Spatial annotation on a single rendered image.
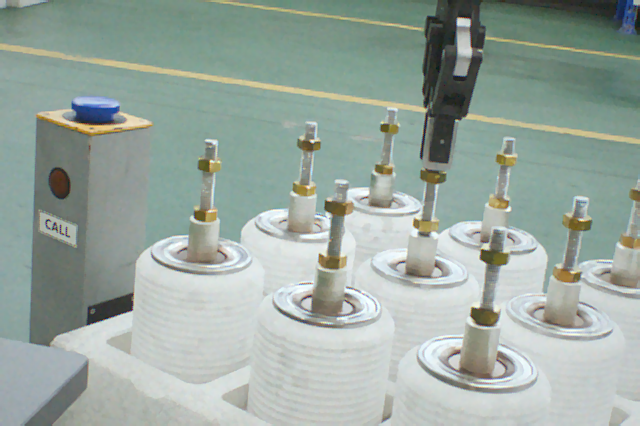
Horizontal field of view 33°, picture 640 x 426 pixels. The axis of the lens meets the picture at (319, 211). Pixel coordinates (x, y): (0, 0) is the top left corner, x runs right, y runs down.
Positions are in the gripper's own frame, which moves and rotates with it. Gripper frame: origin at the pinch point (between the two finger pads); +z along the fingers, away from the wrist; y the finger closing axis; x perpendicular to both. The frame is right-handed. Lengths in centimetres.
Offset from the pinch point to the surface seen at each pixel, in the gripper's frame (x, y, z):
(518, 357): 4.9, 15.2, 10.0
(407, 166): 13, -129, 35
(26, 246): -45, -63, 35
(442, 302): 1.4, 4.5, 11.0
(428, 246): 0.3, 1.1, 7.9
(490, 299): 2.2, 16.8, 5.7
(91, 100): -27.8, -11.5, 2.3
